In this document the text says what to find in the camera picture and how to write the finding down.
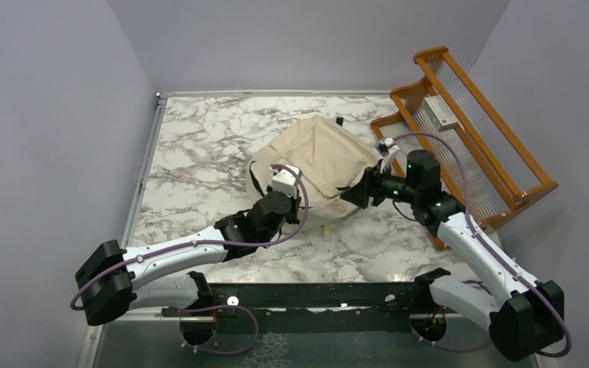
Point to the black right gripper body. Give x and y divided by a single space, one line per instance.
373 178

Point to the wooden rack with clear slats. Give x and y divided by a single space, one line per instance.
482 156

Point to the cream canvas backpack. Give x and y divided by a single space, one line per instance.
330 157

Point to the small white red box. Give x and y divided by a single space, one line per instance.
439 113

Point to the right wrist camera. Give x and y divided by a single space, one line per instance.
388 149

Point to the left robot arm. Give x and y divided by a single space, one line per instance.
114 280

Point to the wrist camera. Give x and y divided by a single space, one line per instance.
285 179
388 149

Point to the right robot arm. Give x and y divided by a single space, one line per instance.
521 314

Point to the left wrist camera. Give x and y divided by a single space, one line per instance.
285 179

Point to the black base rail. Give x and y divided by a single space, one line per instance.
228 308

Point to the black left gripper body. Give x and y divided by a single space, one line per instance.
292 218

